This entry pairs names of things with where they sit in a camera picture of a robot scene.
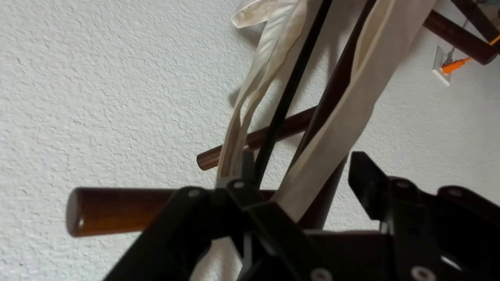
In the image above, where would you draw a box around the cream canvas tote bag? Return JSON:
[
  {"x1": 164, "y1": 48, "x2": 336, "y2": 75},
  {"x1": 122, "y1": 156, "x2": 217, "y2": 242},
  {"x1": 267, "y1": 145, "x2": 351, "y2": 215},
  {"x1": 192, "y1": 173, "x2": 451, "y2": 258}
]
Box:
[{"x1": 214, "y1": 0, "x2": 440, "y2": 225}]

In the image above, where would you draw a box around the dark wooden coat rack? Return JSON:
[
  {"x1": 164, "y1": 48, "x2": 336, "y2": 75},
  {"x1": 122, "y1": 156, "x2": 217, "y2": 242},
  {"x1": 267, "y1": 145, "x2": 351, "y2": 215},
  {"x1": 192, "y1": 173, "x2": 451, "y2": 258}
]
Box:
[{"x1": 65, "y1": 0, "x2": 500, "y2": 239}]

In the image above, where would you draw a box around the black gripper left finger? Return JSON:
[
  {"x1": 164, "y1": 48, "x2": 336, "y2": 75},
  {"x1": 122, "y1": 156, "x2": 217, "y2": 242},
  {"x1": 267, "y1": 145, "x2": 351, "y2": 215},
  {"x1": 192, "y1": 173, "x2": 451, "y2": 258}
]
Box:
[{"x1": 101, "y1": 176, "x2": 336, "y2": 281}]

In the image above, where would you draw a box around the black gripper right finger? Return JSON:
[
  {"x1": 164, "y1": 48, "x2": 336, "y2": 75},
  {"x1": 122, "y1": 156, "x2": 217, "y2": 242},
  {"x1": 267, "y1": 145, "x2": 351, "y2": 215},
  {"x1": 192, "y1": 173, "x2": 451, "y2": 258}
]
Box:
[{"x1": 347, "y1": 150, "x2": 500, "y2": 281}]

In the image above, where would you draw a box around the black strap bag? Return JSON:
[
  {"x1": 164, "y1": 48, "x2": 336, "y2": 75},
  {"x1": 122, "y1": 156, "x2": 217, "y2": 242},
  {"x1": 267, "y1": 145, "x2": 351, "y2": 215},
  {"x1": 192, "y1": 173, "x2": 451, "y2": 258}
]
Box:
[{"x1": 251, "y1": 0, "x2": 334, "y2": 186}]

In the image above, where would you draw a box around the orange power cable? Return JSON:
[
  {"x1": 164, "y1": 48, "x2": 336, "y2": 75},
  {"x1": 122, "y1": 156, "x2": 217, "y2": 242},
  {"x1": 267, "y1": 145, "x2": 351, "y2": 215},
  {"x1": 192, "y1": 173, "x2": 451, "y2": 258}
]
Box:
[{"x1": 439, "y1": 33, "x2": 500, "y2": 75}]

